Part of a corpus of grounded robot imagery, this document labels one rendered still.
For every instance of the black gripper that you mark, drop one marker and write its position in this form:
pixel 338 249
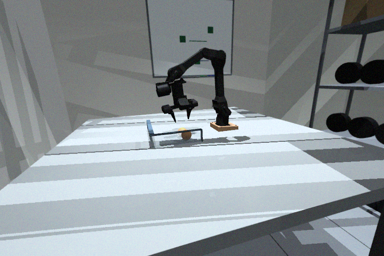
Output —
pixel 169 109

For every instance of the low clear corner walls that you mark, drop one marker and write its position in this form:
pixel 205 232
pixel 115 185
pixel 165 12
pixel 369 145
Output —
pixel 175 139

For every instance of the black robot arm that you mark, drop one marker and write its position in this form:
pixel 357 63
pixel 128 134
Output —
pixel 217 58

